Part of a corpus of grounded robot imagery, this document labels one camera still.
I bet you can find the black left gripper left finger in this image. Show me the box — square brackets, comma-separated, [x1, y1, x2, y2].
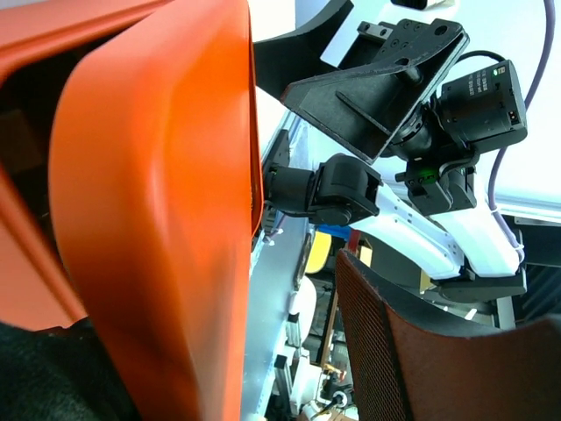
[1, 319, 140, 420]

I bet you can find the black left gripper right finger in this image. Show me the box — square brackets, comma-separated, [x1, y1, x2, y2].
[336, 251, 560, 420]

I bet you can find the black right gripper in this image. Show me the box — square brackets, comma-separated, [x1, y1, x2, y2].
[253, 0, 469, 164]

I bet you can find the orange box lid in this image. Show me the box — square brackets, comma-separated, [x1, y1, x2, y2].
[49, 1, 260, 420]

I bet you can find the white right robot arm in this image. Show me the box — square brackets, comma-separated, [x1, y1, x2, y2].
[253, 1, 528, 303]

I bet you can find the orange chocolate box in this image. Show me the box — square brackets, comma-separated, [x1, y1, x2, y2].
[1, 1, 163, 331]

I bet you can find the aluminium front rail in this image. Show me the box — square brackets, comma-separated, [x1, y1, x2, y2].
[238, 113, 316, 421]

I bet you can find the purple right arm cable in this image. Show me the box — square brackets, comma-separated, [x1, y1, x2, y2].
[486, 0, 561, 260]

